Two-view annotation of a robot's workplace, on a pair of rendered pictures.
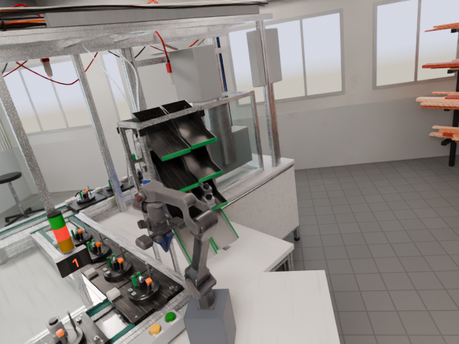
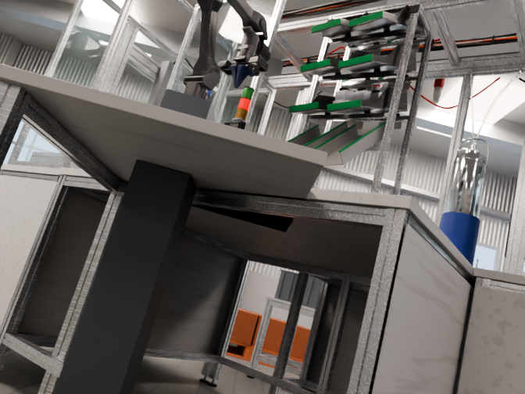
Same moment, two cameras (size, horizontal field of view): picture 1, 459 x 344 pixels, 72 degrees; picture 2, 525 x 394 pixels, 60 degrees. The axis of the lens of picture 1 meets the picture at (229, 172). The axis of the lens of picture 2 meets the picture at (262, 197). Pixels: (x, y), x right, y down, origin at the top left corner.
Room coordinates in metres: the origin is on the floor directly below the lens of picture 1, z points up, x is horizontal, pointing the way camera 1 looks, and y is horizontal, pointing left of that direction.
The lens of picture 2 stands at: (0.96, -1.19, 0.54)
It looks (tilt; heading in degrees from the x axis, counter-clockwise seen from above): 13 degrees up; 80
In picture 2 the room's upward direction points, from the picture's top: 16 degrees clockwise
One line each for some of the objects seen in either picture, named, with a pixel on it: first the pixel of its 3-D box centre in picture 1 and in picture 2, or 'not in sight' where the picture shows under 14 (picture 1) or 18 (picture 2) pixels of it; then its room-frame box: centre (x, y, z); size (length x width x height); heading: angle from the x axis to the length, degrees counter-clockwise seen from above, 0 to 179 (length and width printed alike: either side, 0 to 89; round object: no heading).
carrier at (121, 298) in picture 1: (142, 283); not in sight; (1.12, 0.45, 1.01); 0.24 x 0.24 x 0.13; 42
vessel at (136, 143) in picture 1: (145, 151); (468, 177); (2.12, 0.55, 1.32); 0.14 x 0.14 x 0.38
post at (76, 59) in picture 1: (95, 122); (454, 153); (2.23, 0.86, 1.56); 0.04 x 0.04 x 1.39; 42
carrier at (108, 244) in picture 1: (95, 248); not in sight; (1.49, 0.78, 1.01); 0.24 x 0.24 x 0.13; 42
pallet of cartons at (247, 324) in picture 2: not in sight; (249, 334); (2.05, 3.70, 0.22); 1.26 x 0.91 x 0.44; 169
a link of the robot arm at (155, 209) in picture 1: (154, 207); (250, 39); (1.01, 0.28, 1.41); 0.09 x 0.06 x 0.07; 47
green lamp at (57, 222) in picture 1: (57, 220); (247, 94); (1.09, 0.67, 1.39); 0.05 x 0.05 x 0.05
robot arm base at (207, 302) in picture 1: (205, 295); (195, 95); (0.90, 0.16, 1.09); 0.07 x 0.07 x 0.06; 79
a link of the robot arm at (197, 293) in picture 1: (200, 282); (200, 79); (0.90, 0.16, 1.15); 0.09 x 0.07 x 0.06; 137
